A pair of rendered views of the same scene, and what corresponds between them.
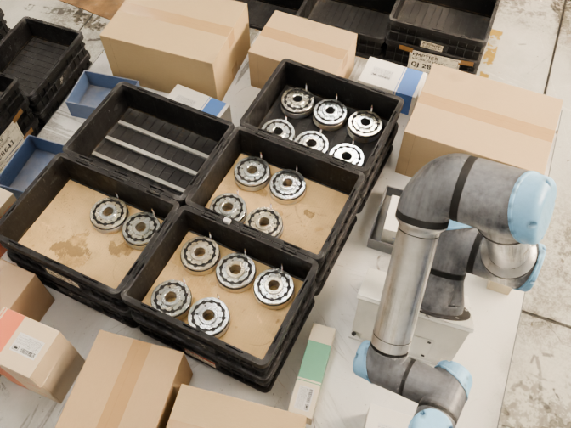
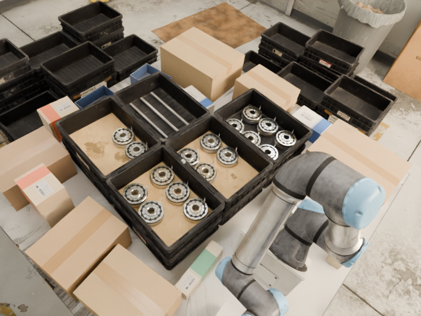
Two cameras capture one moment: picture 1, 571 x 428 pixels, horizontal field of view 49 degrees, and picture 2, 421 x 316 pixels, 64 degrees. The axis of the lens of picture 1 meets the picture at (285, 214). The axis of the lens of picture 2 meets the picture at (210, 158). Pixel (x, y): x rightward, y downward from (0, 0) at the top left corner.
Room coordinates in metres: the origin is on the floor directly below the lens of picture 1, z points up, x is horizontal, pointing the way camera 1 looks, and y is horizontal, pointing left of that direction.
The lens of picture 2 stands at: (0.05, -0.14, 2.08)
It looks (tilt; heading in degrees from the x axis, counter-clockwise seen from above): 53 degrees down; 13
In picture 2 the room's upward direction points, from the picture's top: 8 degrees clockwise
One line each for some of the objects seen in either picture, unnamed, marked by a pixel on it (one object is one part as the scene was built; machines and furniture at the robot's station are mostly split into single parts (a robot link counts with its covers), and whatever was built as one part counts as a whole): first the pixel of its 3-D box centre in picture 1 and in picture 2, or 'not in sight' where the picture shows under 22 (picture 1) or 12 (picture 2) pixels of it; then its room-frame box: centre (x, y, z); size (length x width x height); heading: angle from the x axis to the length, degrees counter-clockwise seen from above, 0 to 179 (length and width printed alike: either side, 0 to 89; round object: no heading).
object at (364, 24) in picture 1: (347, 36); (297, 98); (2.21, -0.30, 0.31); 0.40 x 0.30 x 0.34; 68
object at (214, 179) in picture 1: (276, 200); (217, 162); (0.95, 0.02, 0.87); 0.40 x 0.30 x 0.11; 63
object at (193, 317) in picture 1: (208, 316); (151, 211); (0.61, 0.19, 0.86); 0.10 x 0.10 x 0.01
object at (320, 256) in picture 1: (275, 190); (218, 155); (0.95, 0.02, 0.92); 0.40 x 0.30 x 0.02; 63
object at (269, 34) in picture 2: not in sight; (284, 54); (2.73, -0.07, 0.31); 0.40 x 0.30 x 0.34; 68
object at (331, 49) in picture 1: (302, 60); (264, 95); (1.58, -0.07, 0.78); 0.30 x 0.22 x 0.16; 65
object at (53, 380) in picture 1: (33, 357); (47, 197); (0.53, 0.63, 0.81); 0.16 x 0.12 x 0.07; 68
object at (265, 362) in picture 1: (221, 281); (165, 193); (0.68, 0.16, 0.92); 0.40 x 0.30 x 0.02; 63
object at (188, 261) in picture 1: (200, 253); (161, 175); (0.79, 0.23, 0.86); 0.10 x 0.10 x 0.01
